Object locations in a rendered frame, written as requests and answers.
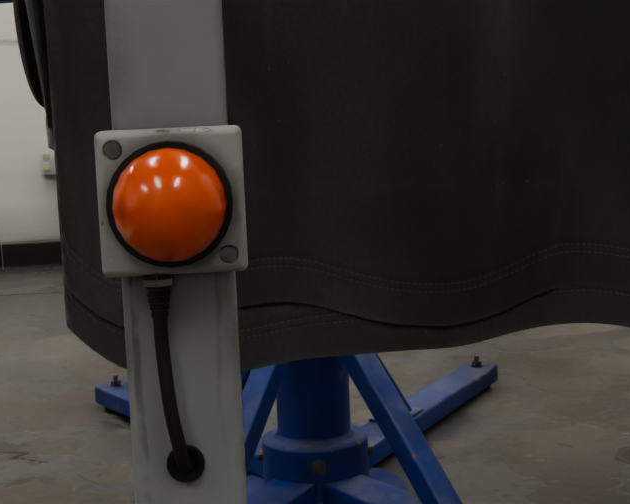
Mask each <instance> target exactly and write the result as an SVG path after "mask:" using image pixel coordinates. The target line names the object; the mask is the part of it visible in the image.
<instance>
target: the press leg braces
mask: <svg viewBox="0 0 630 504"><path fill-rule="evenodd" d="M338 357H339V359H340V360H341V362H342V364H343V365H344V367H345V369H346V370H347V372H348V374H349V376H350V377H351V379H352V381H353V382H354V384H355V386H356V388H357V389H358V391H359V393H360V394H361V396H362V398H363V400H364V401H365V403H366V405H367V407H368V408H369V410H370V412H371V414H372V415H373V417H371V418H370V419H369V422H377V424H378V426H379V428H380V429H381V431H382V433H383V435H384V436H385V438H386V440H387V442H388V443H389V445H390V447H391V449H392V451H393V452H394V454H395V456H396V458H397V460H398V461H399V463H400V465H401V467H402V468H403V470H404V472H405V474H406V476H407V477H408V479H409V481H410V483H411V485H412V487H413V488H414V490H415V492H416V494H417V496H418V497H419V499H420V501H421V503H422V504H463V503H462V501H461V500H460V498H459V496H458V494H457V493H456V491H455V489H454V487H453V486H452V484H451V482H450V480H449V479H448V477H447V475H446V473H445V472H444V470H443V468H442V466H441V465H440V463H439V461H438V459H437V458H436V456H435V454H434V452H433V451H432V449H431V447H430V446H429V444H428V442H427V440H426V439H425V437H424V435H423V433H422V432H421V430H420V428H419V427H418V425H417V423H416V421H415V420H414V418H413V417H415V416H416V415H418V414H419V413H421V412H422V411H423V408H417V407H410V405H409V404H408V402H407V401H406V399H405V397H404V396H403V394H402V393H401V391H400V389H399V388H398V386H397V385H396V383H395V381H394V380H393V378H392V377H391V375H390V373H389V372H388V370H387V369H386V367H385V365H384V364H383V362H382V361H381V359H380V357H379V356H378V354H377V353H370V354H357V355H346V356H338ZM288 365H289V362H284V363H280V364H275V365H270V366H266V367H262V368H257V369H253V370H247V371H242V372H241V387H242V407H243V426H244V446H245V465H246V475H247V472H248V469H249V467H250V464H251V462H252V459H253V456H254V454H255V451H256V449H257V446H258V443H259V441H260V438H261V435H262V433H263V430H264V428H265V425H266V422H267V420H268V417H269V415H270V412H271V409H272V407H273V404H274V401H275V399H276V396H277V394H278V391H279V388H280V386H281V383H282V381H283V378H284V375H285V373H286V370H287V367H288Z"/></svg>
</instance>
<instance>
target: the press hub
mask: <svg viewBox="0 0 630 504"><path fill-rule="evenodd" d="M276 402H277V423H278V427H277V428H275V429H273V430H271V431H269V432H268V433H266V434H265V436H264V437H263V438H262V450H258V457H259V461H262V463H263V474H264V478H263V477H260V476H258V475H256V474H253V475H251V476H248V477H246V485H247V495H249V494H251V493H252V492H254V491H256V490H257V489H259V488H260V487H262V486H264V485H265V484H267V483H269V482H270V481H272V480H274V479H276V480H279V481H284V482H291V483H308V484H310V483H312V484H315V486H316V504H324V500H323V484H324V483H328V482H335V481H341V480H345V479H349V478H352V477H355V476H358V475H360V474H362V475H365V476H368V477H370V478H373V479H375V480H378V481H380V482H383V483H385V484H388V485H390V486H393V487H395V488H398V489H400V490H403V491H406V492H408V487H407V484H406V483H405V481H404V480H403V479H401V478H400V477H399V476H397V475H395V474H393V473H391V472H388V471H385V470H382V469H378V468H374V467H371V468H370V469H369V462H368V457H369V455H372V454H373V452H372V443H368V436H367V433H366V432H365V431H364V430H363V429H361V428H360V427H358V426H355V425H352V424H351V423H350V398H349V374H348V372H347V370H346V369H345V367H344V365H343V364H342V362H341V360H340V359H339V357H338V356H331V357H321V358H311V359H302V360H296V361H290V362H289V365H288V367H287V370H286V373H285V375H284V378H283V381H282V383H281V386H280V388H279V391H278V394H277V396H276Z"/></svg>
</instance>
